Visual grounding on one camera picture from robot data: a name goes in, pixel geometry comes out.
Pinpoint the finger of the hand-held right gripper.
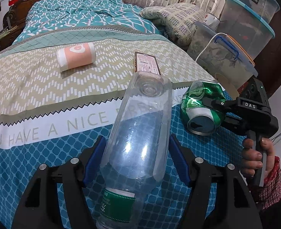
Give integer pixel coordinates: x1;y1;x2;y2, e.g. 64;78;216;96
219;114;248;134
203;97;239;113

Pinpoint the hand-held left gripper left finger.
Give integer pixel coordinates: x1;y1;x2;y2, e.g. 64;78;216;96
11;135;106;229

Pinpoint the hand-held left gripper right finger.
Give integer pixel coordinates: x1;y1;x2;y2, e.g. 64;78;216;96
169;134;264;229

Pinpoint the beige trash bin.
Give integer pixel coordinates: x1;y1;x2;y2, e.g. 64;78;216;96
213;73;240;97

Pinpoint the crushed green can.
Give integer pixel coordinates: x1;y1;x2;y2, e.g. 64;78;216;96
181;80;227;135

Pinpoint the clear plastic bottle green label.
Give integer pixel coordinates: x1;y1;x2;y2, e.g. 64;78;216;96
96;71;173;229

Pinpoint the brown snack packet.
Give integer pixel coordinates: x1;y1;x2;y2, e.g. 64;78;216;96
133;52;161;76

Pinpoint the pink paper cup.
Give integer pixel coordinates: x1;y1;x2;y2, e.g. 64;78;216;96
57;42;96;72

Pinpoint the person's right forearm plaid sleeve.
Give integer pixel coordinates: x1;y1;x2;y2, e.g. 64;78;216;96
249;156;281;212

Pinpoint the person's right hand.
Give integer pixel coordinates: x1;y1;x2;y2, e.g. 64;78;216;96
241;138;276;176

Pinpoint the orange rimmed white lid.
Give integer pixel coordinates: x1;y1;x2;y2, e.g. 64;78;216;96
226;34;256;68

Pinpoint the teal beige patterned bedspread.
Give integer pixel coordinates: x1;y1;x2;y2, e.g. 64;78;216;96
0;25;251;229

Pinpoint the clear storage box blue lid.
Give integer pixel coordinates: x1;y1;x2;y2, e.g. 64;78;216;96
219;0;276;60

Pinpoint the white enamel mug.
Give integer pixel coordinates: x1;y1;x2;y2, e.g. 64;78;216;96
203;13;221;26

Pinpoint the folded checked blanket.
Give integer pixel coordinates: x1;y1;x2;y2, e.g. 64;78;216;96
140;2;207;46

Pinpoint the teal white patterned quilt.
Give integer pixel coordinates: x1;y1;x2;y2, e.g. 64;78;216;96
11;0;165;51

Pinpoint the clear storage box blue handle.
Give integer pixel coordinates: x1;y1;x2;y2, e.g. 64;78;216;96
187;21;258;89

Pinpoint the white cable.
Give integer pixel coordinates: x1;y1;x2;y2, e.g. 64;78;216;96
194;33;227;63

